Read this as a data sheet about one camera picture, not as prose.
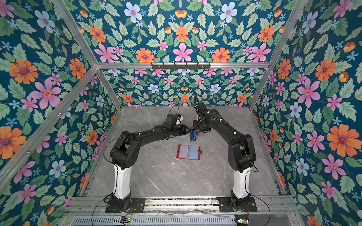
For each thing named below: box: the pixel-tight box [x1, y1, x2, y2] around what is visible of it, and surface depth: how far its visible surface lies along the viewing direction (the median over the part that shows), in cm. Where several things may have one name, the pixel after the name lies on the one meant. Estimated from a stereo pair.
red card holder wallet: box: [176, 144, 203, 161], surface depth 95 cm
